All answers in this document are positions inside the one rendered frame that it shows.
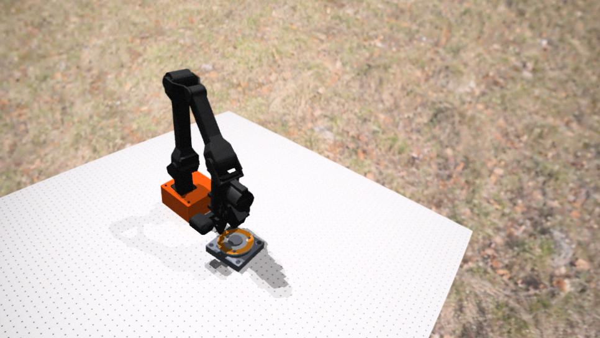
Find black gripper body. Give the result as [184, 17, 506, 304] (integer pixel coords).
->
[189, 192, 228, 235]

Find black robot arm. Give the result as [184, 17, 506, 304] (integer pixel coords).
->
[162, 69, 254, 229]

